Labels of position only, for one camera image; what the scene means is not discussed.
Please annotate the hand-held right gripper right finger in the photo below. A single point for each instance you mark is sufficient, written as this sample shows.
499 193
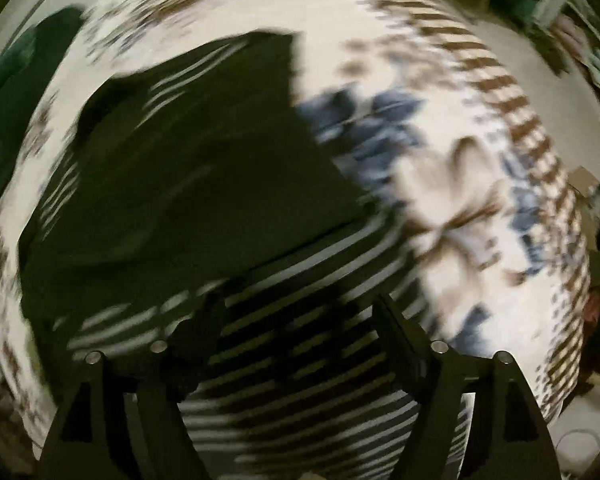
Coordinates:
396 336

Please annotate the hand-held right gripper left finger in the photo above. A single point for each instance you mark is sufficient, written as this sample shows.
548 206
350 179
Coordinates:
200 332

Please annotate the black garment with white stripes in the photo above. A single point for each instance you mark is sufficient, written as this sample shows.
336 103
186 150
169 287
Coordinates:
205 170

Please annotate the floral printed bed sheet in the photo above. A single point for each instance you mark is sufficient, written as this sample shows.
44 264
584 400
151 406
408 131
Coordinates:
460 185

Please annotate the white open shelf cabinet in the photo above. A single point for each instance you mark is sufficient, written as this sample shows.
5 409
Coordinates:
555 5

